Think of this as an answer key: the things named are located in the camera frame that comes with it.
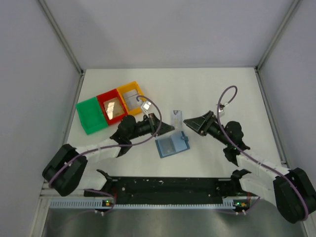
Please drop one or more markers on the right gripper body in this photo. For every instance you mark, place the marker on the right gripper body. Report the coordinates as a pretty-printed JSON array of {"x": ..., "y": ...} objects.
[{"x": 215, "y": 131}]

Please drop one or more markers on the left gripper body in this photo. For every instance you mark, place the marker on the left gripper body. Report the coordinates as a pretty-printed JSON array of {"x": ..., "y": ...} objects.
[{"x": 144, "y": 127}]

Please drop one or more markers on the blue leather card holder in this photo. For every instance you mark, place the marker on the blue leather card holder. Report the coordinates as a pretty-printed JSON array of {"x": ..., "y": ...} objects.
[{"x": 176, "y": 143}]

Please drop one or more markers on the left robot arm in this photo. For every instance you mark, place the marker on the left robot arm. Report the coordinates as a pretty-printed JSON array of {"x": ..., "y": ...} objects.
[{"x": 66, "y": 170}]

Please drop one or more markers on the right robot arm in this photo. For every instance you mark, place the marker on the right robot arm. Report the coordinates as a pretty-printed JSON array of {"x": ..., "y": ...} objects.
[{"x": 289, "y": 190}]

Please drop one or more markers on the gold cards in red bin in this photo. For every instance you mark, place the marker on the gold cards in red bin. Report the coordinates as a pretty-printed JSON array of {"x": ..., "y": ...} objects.
[{"x": 113, "y": 108}]

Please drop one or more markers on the silver cards in yellow bin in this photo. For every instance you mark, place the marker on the silver cards in yellow bin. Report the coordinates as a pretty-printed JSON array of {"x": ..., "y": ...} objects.
[{"x": 130, "y": 98}]

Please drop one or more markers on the red plastic bin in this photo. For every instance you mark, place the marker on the red plastic bin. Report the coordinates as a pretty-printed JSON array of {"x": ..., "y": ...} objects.
[{"x": 107, "y": 96}]

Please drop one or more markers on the yellow plastic bin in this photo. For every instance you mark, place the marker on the yellow plastic bin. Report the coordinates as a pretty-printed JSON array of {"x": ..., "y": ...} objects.
[{"x": 127, "y": 87}]

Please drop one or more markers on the green plastic bin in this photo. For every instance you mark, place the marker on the green plastic bin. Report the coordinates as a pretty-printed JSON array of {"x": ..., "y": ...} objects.
[{"x": 91, "y": 116}]

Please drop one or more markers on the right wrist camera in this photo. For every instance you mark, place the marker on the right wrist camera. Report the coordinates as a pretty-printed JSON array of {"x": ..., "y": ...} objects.
[{"x": 221, "y": 109}]

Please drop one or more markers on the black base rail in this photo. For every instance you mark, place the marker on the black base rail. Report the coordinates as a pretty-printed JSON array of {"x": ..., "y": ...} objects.
[{"x": 172, "y": 190}]

